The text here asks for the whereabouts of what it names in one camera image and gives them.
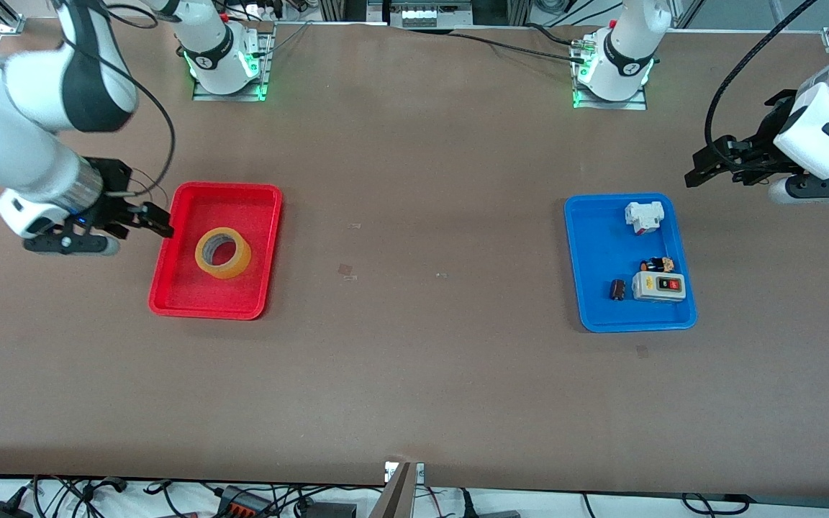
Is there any yellow tape roll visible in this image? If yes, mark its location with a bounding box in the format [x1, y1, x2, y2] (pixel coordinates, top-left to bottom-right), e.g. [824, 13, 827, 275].
[194, 227, 253, 281]

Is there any red plastic tray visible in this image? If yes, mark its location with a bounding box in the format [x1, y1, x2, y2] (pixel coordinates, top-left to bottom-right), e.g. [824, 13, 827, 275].
[148, 181, 284, 321]

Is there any white plastic connector block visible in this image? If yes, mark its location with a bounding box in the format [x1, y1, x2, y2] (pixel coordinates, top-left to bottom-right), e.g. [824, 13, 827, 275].
[624, 201, 666, 235]

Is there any blue plastic tray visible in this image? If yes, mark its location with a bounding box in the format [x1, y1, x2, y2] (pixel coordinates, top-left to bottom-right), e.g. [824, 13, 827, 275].
[564, 192, 697, 333]

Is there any black orange power strip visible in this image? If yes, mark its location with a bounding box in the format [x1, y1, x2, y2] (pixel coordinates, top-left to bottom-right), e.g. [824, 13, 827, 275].
[214, 487, 273, 518]

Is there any grey device with sockets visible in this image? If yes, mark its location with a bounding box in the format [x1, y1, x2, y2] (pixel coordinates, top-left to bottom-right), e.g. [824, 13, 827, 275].
[389, 0, 474, 29]

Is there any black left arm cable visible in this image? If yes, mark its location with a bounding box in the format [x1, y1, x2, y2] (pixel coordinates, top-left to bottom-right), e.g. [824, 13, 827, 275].
[704, 0, 820, 172]

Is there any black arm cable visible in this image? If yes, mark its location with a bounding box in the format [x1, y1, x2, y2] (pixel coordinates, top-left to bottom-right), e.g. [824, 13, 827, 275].
[101, 2, 176, 202]
[704, 0, 820, 172]

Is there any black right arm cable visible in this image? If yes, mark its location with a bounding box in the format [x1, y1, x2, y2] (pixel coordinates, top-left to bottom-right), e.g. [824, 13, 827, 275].
[101, 2, 176, 202]

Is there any grey on-off switch box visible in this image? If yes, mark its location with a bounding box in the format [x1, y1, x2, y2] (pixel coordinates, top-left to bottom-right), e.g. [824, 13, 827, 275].
[632, 271, 687, 303]

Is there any black cable on table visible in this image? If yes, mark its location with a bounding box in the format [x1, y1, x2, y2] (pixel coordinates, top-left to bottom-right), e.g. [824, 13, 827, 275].
[449, 23, 589, 64]

